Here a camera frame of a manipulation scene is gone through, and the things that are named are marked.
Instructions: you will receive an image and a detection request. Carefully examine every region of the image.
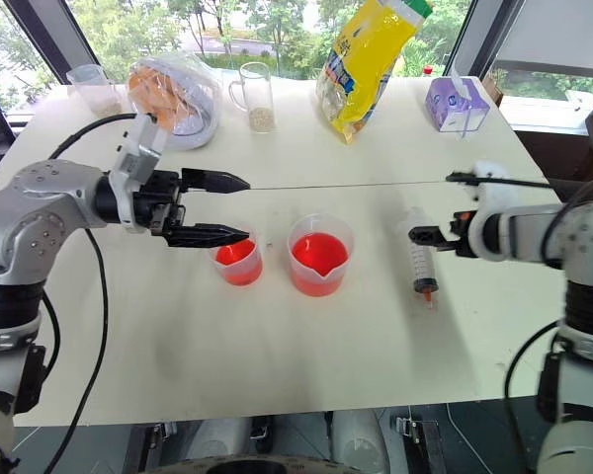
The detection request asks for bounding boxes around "tall glass mug with beans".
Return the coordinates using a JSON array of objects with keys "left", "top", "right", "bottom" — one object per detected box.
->
[{"left": 227, "top": 61, "right": 277, "bottom": 135}]

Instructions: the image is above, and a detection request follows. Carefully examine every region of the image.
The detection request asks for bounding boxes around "dark window frame pillar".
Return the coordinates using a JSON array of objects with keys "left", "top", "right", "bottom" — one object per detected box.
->
[
  {"left": 0, "top": 0, "right": 102, "bottom": 86},
  {"left": 443, "top": 0, "right": 521, "bottom": 80}
]

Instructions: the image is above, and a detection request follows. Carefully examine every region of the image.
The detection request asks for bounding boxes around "clear plastic syringe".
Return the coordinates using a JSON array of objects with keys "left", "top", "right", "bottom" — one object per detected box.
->
[{"left": 396, "top": 206, "right": 440, "bottom": 313}]

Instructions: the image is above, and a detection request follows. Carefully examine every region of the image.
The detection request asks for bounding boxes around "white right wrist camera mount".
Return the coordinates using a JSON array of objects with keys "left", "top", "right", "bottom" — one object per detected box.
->
[{"left": 466, "top": 159, "right": 521, "bottom": 262}]

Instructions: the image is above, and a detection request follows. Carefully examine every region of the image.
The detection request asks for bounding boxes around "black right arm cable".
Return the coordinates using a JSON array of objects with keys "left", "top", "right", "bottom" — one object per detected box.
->
[{"left": 502, "top": 180, "right": 593, "bottom": 474}]

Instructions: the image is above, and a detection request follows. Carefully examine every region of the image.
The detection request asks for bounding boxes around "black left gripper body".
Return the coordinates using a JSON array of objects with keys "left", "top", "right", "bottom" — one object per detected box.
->
[{"left": 131, "top": 169, "right": 188, "bottom": 239}]

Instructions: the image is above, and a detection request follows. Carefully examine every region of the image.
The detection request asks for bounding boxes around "small cup with red liquid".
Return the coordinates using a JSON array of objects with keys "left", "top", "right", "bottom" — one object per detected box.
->
[{"left": 209, "top": 235, "right": 265, "bottom": 288}]

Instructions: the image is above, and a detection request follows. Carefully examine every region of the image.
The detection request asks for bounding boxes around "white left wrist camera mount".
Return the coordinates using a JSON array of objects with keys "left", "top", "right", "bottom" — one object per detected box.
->
[{"left": 109, "top": 113, "right": 168, "bottom": 233}]

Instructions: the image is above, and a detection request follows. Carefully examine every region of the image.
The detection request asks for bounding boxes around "plastic bag of bread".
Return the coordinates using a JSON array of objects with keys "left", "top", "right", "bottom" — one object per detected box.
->
[{"left": 127, "top": 51, "right": 217, "bottom": 137}]

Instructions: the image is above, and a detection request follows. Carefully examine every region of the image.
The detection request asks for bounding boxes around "large cup with red liquid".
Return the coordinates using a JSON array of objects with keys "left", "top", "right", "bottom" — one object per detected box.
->
[{"left": 287, "top": 212, "right": 356, "bottom": 299}]

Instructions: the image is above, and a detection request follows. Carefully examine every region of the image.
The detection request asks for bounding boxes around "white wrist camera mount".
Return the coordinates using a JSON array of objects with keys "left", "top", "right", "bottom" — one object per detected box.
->
[
  {"left": 466, "top": 159, "right": 521, "bottom": 262},
  {"left": 109, "top": 113, "right": 168, "bottom": 233}
]

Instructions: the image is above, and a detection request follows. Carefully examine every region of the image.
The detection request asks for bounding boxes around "clear plastic measuring cup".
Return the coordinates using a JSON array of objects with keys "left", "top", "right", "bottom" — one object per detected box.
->
[{"left": 65, "top": 63, "right": 126, "bottom": 119}]

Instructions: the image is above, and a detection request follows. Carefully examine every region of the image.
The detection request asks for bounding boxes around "yellow snack bag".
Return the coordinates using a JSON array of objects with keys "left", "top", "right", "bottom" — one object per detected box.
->
[{"left": 315, "top": 0, "right": 435, "bottom": 146}]

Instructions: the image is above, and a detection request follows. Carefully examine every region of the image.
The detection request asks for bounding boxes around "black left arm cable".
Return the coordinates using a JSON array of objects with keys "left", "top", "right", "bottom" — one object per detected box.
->
[{"left": 42, "top": 112, "right": 154, "bottom": 474}]

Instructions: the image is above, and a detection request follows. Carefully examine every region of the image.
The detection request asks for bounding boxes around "purple tissue box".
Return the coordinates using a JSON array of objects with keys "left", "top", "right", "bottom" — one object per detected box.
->
[{"left": 423, "top": 65, "right": 493, "bottom": 140}]

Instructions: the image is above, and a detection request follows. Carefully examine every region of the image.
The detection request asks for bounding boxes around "black table bracket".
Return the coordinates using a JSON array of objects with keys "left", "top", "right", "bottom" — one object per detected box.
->
[{"left": 393, "top": 416, "right": 447, "bottom": 474}]

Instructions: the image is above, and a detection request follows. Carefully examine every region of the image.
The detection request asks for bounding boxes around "silver rounded shape under table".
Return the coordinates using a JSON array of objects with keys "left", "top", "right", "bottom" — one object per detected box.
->
[
  {"left": 328, "top": 409, "right": 392, "bottom": 474},
  {"left": 194, "top": 417, "right": 254, "bottom": 464}
]

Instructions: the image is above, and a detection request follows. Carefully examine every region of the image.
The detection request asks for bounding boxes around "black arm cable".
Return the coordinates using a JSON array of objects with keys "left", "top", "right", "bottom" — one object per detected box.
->
[
  {"left": 502, "top": 180, "right": 593, "bottom": 474},
  {"left": 42, "top": 112, "right": 154, "bottom": 474}
]

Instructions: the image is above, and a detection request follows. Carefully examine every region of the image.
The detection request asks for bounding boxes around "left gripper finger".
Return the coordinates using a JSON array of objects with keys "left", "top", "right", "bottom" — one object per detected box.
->
[
  {"left": 179, "top": 167, "right": 253, "bottom": 196},
  {"left": 165, "top": 222, "right": 251, "bottom": 249}
]

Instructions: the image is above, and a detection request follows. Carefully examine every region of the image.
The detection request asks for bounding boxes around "white round bowl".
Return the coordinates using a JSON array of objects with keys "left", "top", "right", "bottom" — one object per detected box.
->
[{"left": 162, "top": 68, "right": 224, "bottom": 152}]

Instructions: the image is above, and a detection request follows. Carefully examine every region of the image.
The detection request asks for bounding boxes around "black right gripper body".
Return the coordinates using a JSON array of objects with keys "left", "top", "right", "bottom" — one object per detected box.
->
[{"left": 448, "top": 208, "right": 479, "bottom": 259}]

